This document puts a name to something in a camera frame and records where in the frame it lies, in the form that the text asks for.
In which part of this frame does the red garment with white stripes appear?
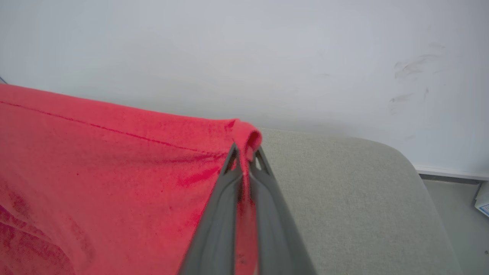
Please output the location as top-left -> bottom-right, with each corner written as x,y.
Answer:
0,83 -> 263,275

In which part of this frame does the white box on floor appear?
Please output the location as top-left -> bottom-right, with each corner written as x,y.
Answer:
474,181 -> 489,218

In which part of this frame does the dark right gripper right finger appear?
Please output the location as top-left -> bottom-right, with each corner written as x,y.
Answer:
244,147 -> 317,275

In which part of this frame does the white wall baseboard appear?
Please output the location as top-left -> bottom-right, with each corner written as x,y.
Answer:
415,165 -> 489,182

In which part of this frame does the grey fabric sofa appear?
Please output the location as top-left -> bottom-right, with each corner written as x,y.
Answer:
252,128 -> 465,275

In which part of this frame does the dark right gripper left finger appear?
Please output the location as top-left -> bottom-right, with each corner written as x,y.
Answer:
178,143 -> 245,275

